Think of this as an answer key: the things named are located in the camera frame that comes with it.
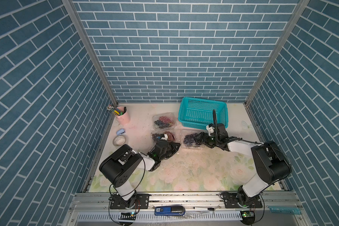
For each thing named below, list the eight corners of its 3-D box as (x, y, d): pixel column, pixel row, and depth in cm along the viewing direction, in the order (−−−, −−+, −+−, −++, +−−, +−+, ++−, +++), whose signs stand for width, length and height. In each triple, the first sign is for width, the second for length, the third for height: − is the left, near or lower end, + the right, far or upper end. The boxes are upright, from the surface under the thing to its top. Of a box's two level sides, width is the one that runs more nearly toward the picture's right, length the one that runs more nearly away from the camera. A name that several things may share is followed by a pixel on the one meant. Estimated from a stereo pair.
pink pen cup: (119, 125, 108) (113, 115, 99) (122, 115, 114) (117, 105, 105) (128, 125, 108) (124, 115, 99) (131, 116, 115) (127, 105, 105)
